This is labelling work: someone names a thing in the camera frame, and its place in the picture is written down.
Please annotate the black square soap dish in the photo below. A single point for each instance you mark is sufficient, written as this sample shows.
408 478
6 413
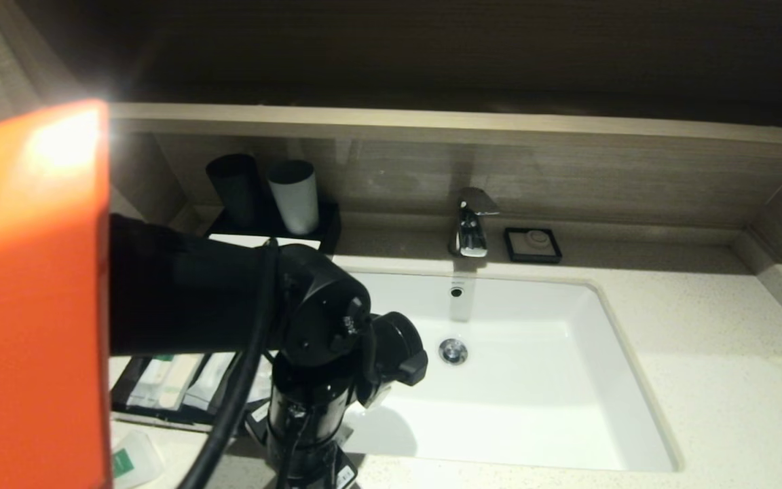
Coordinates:
513 255

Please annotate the clear packet with white tube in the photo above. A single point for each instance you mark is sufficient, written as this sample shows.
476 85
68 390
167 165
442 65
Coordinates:
150 380

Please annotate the round wrapped soap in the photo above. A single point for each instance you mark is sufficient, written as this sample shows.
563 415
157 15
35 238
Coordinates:
535 239

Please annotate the chrome faucet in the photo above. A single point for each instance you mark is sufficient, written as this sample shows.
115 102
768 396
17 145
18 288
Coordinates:
470 231

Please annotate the long clear toothbrush packet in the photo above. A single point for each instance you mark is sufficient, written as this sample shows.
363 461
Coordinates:
211 380

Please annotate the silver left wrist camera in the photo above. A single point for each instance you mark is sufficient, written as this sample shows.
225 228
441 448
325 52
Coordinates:
377 395

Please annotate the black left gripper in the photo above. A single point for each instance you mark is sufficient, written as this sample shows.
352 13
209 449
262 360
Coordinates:
309 421

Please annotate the shower cap packet green label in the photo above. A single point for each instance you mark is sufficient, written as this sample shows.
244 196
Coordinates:
136 462

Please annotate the black compartment tray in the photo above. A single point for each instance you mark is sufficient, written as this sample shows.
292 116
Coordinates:
123 401

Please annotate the long wooden wall shelf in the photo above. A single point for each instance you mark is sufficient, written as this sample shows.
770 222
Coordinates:
432 126

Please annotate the black cup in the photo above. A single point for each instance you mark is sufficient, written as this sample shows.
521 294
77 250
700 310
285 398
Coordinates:
235 190

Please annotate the white cup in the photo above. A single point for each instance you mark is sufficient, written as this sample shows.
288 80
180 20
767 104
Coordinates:
294 204

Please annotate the chrome sink drain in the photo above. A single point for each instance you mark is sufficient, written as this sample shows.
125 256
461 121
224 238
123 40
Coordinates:
453 352

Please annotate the white ceramic sink basin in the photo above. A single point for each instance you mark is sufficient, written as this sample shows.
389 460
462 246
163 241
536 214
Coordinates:
533 394

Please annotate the white plate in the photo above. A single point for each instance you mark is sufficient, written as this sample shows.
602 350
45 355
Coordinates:
248 240

